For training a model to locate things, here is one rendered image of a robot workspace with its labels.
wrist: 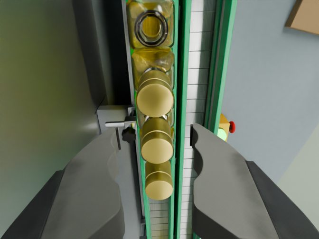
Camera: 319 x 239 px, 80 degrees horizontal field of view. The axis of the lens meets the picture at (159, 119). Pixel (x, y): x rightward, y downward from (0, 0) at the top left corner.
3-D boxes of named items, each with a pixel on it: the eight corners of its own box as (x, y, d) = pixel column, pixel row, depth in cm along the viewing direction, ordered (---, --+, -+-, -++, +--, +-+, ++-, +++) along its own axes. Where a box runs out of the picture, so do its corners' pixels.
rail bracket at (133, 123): (111, 101, 48) (98, 129, 36) (138, 100, 48) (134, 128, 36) (113, 115, 50) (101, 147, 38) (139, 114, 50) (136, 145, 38)
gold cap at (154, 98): (136, 70, 20) (133, 83, 16) (170, 68, 20) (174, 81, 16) (139, 101, 22) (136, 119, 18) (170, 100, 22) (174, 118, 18)
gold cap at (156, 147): (140, 117, 23) (138, 138, 19) (170, 116, 23) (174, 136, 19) (143, 142, 25) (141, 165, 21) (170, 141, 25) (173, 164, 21)
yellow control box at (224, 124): (201, 113, 64) (207, 124, 58) (223, 112, 65) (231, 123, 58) (200, 131, 68) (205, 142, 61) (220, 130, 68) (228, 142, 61)
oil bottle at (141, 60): (138, 37, 41) (128, 55, 22) (165, 36, 41) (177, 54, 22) (140, 64, 43) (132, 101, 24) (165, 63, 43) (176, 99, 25)
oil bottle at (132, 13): (136, 5, 38) (121, -4, 19) (164, 5, 38) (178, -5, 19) (138, 36, 41) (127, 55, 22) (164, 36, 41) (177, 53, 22)
